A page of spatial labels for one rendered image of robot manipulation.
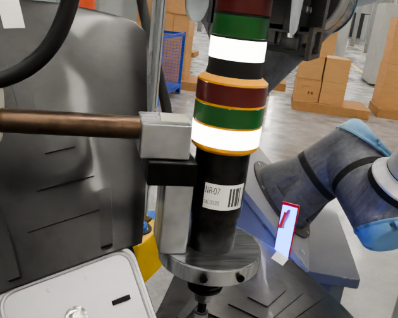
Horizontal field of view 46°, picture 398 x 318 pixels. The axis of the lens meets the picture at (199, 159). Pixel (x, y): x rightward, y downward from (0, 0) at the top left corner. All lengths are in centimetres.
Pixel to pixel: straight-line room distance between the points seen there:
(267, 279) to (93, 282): 25
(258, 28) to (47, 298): 21
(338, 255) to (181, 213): 72
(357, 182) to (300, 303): 40
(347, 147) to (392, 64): 742
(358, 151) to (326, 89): 689
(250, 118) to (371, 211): 58
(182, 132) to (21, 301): 15
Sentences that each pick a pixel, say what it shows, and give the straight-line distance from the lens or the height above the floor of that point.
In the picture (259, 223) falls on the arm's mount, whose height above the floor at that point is 108.
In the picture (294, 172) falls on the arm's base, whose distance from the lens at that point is 94.
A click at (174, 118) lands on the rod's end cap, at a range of 28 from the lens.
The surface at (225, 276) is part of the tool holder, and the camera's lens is 30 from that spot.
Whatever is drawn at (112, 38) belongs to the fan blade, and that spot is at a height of 141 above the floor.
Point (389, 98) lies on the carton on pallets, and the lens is 840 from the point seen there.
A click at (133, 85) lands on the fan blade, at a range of 38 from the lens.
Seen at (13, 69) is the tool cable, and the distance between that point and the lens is 28.
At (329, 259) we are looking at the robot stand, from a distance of 97.
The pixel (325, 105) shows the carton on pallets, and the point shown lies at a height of 14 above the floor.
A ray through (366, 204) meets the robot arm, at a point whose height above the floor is 116.
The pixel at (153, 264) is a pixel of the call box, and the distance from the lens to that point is 83.
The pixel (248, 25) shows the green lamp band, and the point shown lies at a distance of 27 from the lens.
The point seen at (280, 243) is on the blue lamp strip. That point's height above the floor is 113.
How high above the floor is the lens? 144
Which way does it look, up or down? 18 degrees down
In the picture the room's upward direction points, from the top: 7 degrees clockwise
